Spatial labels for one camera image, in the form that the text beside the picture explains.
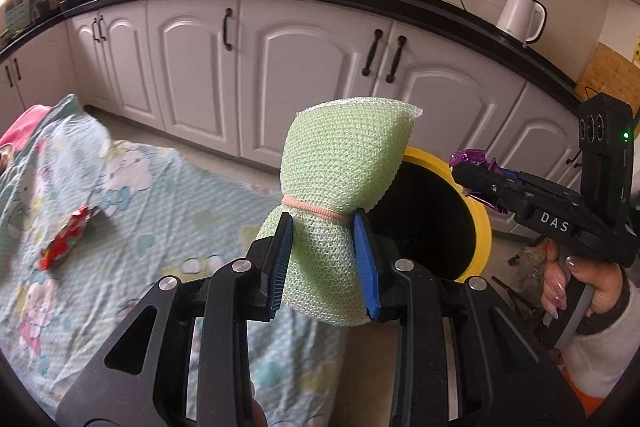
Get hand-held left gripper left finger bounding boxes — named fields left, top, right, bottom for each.
left=55, top=212, right=294, bottom=427

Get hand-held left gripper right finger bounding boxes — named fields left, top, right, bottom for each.
left=351, top=209, right=586, bottom=427

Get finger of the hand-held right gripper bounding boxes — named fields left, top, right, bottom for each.
left=454, top=162, right=538, bottom=215

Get purple snack wrapper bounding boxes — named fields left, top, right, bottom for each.
left=448, top=149, right=511, bottom=212

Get yellow trash bin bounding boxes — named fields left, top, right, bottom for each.
left=372, top=146, right=493, bottom=283

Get green mesh sponge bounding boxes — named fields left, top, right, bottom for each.
left=256, top=97, right=423, bottom=328

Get person's right forearm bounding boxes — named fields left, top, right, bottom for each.
left=560, top=267, right=640, bottom=400

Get person's right hand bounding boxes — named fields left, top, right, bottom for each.
left=541, top=241, right=629, bottom=323

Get pink rubber band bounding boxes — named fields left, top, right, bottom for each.
left=281, top=198, right=353, bottom=224

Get printed blanket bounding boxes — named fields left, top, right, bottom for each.
left=0, top=94, right=346, bottom=427

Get plywood board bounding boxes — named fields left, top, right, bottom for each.
left=575, top=42, right=640, bottom=108

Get white electric kettle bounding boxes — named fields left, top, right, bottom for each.
left=496, top=0, right=547, bottom=46

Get white kitchen cabinets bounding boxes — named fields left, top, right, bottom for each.
left=0, top=0, right=601, bottom=248

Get crumpled yellow red wrapper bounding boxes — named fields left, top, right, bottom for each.
left=39, top=206, right=95, bottom=270

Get pink bed sheet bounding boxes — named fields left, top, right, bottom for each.
left=0, top=104, right=51, bottom=148

